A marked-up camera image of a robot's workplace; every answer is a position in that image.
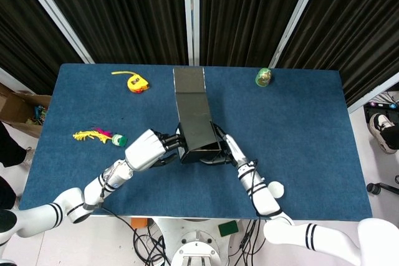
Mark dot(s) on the black cardboard box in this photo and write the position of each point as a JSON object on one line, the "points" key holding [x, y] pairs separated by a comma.
{"points": [[193, 113]]}

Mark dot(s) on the feather shuttlecock green base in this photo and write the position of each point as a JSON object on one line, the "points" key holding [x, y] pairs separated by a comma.
{"points": [[118, 140]]}

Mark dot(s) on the white frame post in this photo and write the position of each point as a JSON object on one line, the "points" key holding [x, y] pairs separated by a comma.
{"points": [[297, 13], [374, 96], [190, 13], [12, 80], [52, 10]]}

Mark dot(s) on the grey shoe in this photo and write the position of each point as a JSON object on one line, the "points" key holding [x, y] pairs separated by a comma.
{"points": [[28, 157]]}

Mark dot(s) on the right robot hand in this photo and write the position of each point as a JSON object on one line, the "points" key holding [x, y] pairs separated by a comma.
{"points": [[237, 152]]}

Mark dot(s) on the brown cardboard storage box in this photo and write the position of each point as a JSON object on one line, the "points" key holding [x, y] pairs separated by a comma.
{"points": [[12, 107]]}

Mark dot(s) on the black pleated curtain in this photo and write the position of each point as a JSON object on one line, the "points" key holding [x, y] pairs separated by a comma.
{"points": [[124, 13], [25, 29], [249, 13], [358, 29]]}

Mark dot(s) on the white robot torso base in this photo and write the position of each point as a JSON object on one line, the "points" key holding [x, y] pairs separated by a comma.
{"points": [[196, 247]]}

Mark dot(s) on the green nesting doll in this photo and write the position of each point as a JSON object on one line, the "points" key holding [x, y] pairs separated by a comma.
{"points": [[263, 77]]}

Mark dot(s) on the black chair base caster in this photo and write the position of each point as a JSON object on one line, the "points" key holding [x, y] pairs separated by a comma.
{"points": [[383, 187]]}

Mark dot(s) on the black trouser leg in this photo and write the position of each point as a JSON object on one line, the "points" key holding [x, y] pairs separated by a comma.
{"points": [[6, 192], [11, 150], [392, 136]]}

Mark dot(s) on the orange block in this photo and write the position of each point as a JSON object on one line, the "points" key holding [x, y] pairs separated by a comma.
{"points": [[139, 223]]}

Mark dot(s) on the yellow tape measure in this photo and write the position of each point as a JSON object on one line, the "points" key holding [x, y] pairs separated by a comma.
{"points": [[135, 83]]}

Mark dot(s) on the colourful toys pile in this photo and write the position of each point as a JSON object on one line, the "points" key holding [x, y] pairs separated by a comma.
{"points": [[37, 115]]}

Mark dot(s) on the green block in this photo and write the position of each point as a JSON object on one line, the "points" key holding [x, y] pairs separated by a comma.
{"points": [[228, 228]]}

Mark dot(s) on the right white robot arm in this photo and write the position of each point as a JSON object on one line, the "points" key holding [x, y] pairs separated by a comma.
{"points": [[262, 194]]}

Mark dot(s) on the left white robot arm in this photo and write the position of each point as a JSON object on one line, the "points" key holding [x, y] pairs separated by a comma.
{"points": [[93, 189]]}

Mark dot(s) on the white and black sneaker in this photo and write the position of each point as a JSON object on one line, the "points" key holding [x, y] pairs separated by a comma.
{"points": [[377, 124]]}

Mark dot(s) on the blue table mat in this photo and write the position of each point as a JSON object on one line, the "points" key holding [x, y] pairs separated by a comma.
{"points": [[296, 122]]}

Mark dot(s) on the white round jar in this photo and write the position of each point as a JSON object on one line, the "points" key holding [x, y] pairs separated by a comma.
{"points": [[278, 189]]}

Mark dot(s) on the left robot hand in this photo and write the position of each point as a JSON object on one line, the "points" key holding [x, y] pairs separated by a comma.
{"points": [[145, 150]]}

